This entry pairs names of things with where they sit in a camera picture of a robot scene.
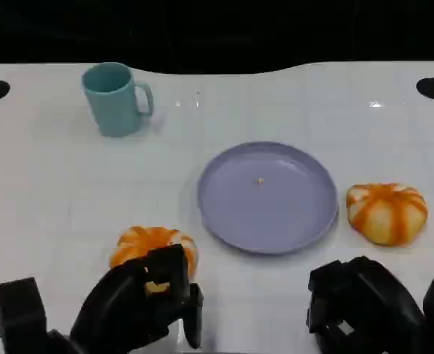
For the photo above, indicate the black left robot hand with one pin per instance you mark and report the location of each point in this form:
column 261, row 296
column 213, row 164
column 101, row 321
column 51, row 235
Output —
column 117, row 306

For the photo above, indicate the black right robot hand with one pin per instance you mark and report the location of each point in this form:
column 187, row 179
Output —
column 371, row 302

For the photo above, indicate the orange and white bread roll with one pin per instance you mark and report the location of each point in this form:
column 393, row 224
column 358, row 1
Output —
column 143, row 243
column 386, row 214

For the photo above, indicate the lilac plate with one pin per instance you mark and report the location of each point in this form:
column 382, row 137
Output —
column 268, row 199

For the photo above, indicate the small orange crumb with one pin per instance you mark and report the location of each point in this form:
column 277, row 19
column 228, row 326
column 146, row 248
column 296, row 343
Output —
column 260, row 181

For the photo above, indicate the pale green mug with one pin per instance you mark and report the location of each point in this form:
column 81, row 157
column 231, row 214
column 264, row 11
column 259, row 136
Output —
column 113, row 107

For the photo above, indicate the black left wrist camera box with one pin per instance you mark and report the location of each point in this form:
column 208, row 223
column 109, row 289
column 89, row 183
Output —
column 19, row 313

